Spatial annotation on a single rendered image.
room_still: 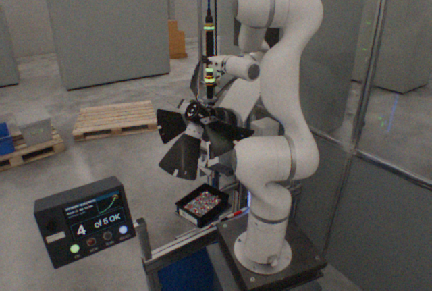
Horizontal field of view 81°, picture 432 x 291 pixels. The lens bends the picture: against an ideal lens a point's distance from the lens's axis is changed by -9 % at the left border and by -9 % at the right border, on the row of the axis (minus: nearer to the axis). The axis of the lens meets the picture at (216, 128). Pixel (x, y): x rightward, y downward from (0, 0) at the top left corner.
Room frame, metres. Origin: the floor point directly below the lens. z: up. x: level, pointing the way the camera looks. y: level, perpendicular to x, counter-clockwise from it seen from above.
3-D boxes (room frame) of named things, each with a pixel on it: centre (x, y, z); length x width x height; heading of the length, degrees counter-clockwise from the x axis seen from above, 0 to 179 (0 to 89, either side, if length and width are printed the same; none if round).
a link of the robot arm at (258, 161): (0.62, -0.13, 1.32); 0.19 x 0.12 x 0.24; 97
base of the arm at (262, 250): (0.63, -0.16, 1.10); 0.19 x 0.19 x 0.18
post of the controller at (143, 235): (0.72, 0.27, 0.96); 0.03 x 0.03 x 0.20; 34
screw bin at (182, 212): (1.06, 0.06, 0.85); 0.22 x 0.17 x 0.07; 140
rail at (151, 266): (0.96, -0.09, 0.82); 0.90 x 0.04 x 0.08; 124
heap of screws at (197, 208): (1.06, 0.07, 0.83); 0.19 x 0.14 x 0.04; 140
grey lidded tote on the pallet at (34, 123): (3.17, 2.46, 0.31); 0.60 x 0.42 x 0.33; 41
